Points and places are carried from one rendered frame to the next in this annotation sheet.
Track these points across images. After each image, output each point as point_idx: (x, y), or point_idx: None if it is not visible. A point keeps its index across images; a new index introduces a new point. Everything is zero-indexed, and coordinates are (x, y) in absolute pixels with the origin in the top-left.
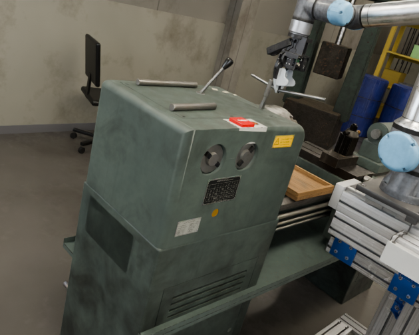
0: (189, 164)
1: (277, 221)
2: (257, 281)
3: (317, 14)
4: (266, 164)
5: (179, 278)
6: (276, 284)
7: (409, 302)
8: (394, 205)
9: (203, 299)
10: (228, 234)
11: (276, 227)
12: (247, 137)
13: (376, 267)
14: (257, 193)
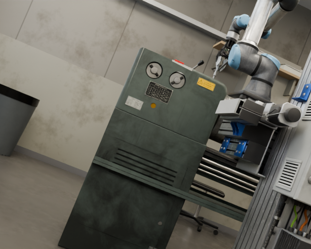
0: (138, 64)
1: (205, 146)
2: (187, 192)
3: (234, 24)
4: (192, 93)
5: (125, 137)
6: (201, 202)
7: (239, 155)
8: (236, 92)
9: (139, 169)
10: (162, 128)
11: (222, 180)
12: (177, 67)
13: (234, 145)
14: (186, 110)
